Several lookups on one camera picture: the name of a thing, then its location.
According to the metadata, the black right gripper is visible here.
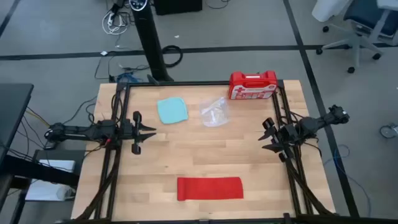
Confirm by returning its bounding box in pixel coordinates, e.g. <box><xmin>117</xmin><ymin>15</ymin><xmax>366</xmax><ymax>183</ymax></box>
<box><xmin>257</xmin><ymin>117</ymin><xmax>299</xmax><ymax>162</ymax></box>

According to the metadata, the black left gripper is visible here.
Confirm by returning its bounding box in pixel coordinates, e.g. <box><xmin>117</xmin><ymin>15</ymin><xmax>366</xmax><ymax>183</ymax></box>
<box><xmin>119</xmin><ymin>111</ymin><xmax>157</xmax><ymax>156</ymax></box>

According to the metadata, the teal plastic container lid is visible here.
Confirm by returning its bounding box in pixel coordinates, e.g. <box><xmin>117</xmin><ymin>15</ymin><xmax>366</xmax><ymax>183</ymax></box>
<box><xmin>156</xmin><ymin>96</ymin><xmax>190</xmax><ymax>125</ymax></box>

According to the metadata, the clear plastic food container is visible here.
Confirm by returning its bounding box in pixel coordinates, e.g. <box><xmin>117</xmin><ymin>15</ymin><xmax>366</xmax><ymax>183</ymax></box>
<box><xmin>198</xmin><ymin>96</ymin><xmax>231</xmax><ymax>128</ymax></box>

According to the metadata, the red elastic bandage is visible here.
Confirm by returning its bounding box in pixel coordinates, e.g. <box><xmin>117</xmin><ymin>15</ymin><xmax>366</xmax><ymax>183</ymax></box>
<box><xmin>177</xmin><ymin>176</ymin><xmax>244</xmax><ymax>202</ymax></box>

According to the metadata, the red first aid kit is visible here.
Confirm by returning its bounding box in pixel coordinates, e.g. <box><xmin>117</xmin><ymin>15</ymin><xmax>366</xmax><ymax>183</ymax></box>
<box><xmin>228</xmin><ymin>70</ymin><xmax>279</xmax><ymax>101</ymax></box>

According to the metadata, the black tower fan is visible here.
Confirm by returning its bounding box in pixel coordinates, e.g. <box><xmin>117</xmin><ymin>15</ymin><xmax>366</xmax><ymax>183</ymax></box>
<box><xmin>128</xmin><ymin>0</ymin><xmax>175</xmax><ymax>83</ymax></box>

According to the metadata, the grey caster wheel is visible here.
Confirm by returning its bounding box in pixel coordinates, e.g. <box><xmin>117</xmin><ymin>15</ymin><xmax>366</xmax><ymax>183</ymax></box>
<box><xmin>379</xmin><ymin>123</ymin><xmax>398</xmax><ymax>139</ymax></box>

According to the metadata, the black floor box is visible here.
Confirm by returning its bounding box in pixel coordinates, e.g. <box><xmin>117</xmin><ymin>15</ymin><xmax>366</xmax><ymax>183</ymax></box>
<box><xmin>153</xmin><ymin>0</ymin><xmax>203</xmax><ymax>16</ymax></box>

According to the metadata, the black desk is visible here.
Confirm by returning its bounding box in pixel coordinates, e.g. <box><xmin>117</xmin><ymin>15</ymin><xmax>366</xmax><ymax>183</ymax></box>
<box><xmin>0</xmin><ymin>83</ymin><xmax>35</xmax><ymax>166</ymax></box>

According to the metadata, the grey office chair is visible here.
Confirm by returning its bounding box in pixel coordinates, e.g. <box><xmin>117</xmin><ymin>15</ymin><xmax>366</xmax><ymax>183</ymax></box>
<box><xmin>312</xmin><ymin>0</ymin><xmax>398</xmax><ymax>75</ymax></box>

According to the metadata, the blue floor cable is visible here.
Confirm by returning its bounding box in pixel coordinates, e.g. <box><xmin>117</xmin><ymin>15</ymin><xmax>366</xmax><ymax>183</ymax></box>
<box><xmin>323</xmin><ymin>144</ymin><xmax>373</xmax><ymax>217</ymax></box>

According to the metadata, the black coiled cable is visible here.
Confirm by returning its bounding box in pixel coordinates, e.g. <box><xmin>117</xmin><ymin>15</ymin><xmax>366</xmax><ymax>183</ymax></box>
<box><xmin>161</xmin><ymin>45</ymin><xmax>184</xmax><ymax>68</ymax></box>

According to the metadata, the white cable bundle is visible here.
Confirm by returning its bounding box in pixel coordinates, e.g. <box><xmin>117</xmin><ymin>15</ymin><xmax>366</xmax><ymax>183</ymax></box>
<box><xmin>101</xmin><ymin>11</ymin><xmax>129</xmax><ymax>36</ymax></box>

